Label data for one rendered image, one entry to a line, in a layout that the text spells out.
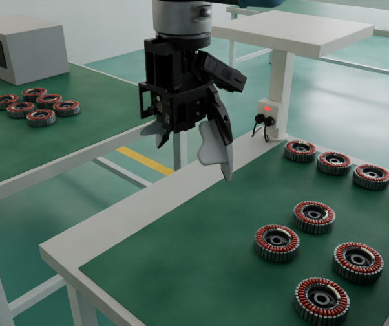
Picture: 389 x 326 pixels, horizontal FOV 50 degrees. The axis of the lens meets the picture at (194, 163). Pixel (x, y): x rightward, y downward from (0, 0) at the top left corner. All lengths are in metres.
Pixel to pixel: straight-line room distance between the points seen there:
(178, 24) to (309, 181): 0.97
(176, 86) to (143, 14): 5.34
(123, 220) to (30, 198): 1.62
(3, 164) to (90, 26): 3.93
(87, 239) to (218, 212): 0.37
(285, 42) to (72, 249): 0.79
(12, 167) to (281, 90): 0.98
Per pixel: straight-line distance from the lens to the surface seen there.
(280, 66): 1.56
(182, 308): 0.96
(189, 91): 0.54
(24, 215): 2.65
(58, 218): 2.56
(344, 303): 0.97
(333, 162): 1.51
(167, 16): 0.53
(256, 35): 1.26
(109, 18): 5.53
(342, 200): 1.35
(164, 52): 0.52
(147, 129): 0.64
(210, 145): 0.57
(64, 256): 1.13
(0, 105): 2.07
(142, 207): 1.25
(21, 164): 1.57
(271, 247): 1.06
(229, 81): 0.61
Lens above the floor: 1.47
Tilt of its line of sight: 30 degrees down
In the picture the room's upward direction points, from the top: straight up
